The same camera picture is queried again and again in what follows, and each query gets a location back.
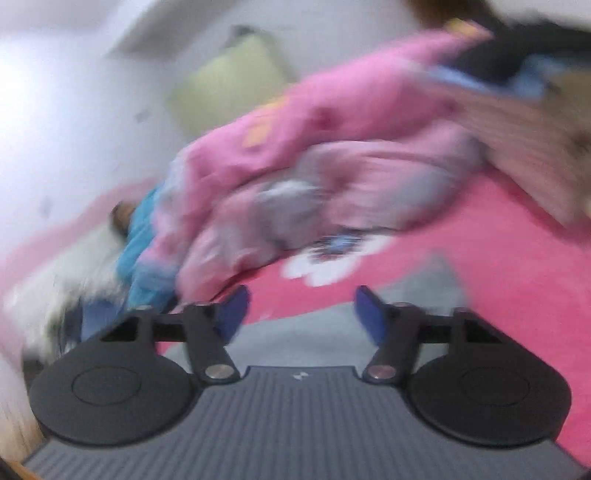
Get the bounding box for light blue folded cloth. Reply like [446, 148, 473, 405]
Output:
[425, 55, 559, 100]

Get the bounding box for pink floral blanket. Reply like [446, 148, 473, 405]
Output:
[157, 171, 591, 467]

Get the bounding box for black folded cloth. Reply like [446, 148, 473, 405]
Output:
[455, 18, 591, 84]

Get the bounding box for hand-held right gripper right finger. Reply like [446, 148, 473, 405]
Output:
[355, 285, 504, 384]

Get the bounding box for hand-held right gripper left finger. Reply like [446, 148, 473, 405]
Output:
[99, 285, 252, 384]

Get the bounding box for grey cloth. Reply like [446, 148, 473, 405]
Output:
[161, 254, 469, 370]

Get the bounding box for pink quilt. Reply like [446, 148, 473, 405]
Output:
[134, 23, 492, 303]

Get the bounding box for yellow-green cabinet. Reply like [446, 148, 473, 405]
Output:
[168, 34, 296, 136]

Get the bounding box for brown wooden door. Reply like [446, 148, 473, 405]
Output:
[406, 0, 497, 28]

